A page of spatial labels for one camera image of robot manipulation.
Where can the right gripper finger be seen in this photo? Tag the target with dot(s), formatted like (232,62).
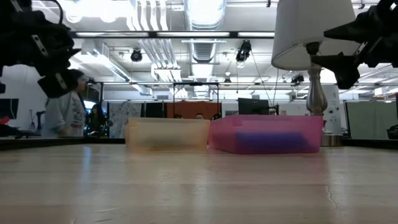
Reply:
(345,68)
(360,31)

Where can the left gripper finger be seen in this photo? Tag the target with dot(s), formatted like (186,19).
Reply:
(62,46)
(49,87)

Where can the person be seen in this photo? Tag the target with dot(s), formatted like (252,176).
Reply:
(65,115)
(217,116)
(199,116)
(97,119)

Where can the black computer monitor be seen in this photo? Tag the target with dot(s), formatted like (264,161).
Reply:
(9,109)
(253,106)

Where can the red angled bar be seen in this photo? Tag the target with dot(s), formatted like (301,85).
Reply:
(3,120)

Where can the black angled object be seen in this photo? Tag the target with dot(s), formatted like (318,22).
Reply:
(9,130)

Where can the white shade silver table lamp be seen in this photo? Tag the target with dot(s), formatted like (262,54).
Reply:
(298,31)

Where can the grey marbled panel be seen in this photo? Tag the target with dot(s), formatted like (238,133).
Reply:
(119,118)

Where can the black rounded object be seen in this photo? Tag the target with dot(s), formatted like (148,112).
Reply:
(393,132)

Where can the translucent pink plastic bin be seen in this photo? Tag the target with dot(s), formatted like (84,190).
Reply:
(264,124)

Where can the black panel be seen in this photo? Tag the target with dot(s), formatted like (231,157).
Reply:
(155,109)

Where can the translucent orange plastic bin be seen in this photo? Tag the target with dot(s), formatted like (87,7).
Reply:
(168,130)

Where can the black ceiling spot camera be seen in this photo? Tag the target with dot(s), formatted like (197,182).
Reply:
(242,54)
(298,79)
(136,56)

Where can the black horizontal rail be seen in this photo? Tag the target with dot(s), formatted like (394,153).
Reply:
(367,143)
(62,141)

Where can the orange partition wall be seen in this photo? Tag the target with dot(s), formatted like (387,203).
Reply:
(186,107)

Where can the silver ventilation duct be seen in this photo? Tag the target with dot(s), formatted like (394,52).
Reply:
(205,14)

